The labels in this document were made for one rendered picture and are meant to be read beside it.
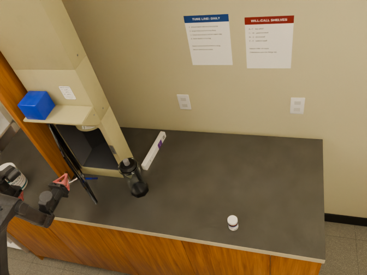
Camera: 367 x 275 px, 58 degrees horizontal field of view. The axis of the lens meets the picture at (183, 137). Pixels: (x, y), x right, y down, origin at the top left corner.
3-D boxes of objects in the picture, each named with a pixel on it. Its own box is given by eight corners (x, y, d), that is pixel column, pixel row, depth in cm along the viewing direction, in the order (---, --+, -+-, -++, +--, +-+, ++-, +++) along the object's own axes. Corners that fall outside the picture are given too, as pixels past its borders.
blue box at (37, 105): (38, 105, 160) (28, 90, 154) (55, 105, 157) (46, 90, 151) (27, 119, 154) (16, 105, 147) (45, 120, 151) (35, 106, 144)
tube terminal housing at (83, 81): (98, 142, 218) (41, 38, 163) (144, 145, 208) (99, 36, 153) (82, 173, 202) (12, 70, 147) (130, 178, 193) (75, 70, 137)
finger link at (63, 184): (70, 171, 165) (61, 187, 159) (76, 179, 170) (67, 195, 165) (58, 170, 167) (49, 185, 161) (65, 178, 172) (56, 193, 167)
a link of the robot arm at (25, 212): (-14, 207, 115) (16, 214, 115) (-6, 191, 117) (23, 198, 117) (30, 224, 155) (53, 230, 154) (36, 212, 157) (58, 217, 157)
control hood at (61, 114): (45, 118, 169) (35, 103, 161) (101, 121, 159) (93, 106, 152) (33, 135, 161) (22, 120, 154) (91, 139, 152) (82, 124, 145)
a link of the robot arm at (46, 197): (31, 222, 153) (49, 227, 153) (25, 211, 144) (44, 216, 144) (43, 199, 161) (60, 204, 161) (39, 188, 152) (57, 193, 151)
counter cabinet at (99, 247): (77, 191, 316) (28, 124, 251) (307, 221, 255) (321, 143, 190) (40, 259, 274) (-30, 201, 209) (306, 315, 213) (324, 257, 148)
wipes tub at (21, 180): (15, 175, 211) (1, 161, 200) (31, 178, 207) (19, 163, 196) (3, 193, 203) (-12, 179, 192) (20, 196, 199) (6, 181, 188)
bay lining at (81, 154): (98, 135, 211) (75, 93, 186) (135, 138, 204) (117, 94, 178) (81, 166, 196) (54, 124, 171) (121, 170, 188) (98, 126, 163)
